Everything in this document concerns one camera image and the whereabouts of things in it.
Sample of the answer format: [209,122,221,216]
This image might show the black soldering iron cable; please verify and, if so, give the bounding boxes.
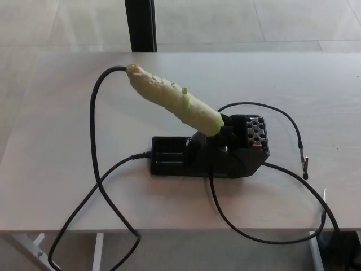
[47,65,152,271]

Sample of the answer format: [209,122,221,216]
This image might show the white diagonal table brace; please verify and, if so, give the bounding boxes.
[0,232,46,271]

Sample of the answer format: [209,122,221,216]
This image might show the black vertical post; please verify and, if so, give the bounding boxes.
[125,0,158,53]

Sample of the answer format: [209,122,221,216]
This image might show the tape-wrapped soldering iron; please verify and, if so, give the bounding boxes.
[126,63,225,136]

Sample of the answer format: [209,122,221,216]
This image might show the dark object under table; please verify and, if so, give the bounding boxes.
[315,230,361,271]

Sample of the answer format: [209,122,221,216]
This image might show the thick black power cable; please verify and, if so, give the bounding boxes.
[263,161,352,271]

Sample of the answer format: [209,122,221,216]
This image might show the white table leg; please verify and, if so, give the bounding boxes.
[91,232,105,271]
[308,231,325,271]

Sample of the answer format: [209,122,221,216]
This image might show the black soldering station base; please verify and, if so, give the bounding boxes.
[151,114,271,179]

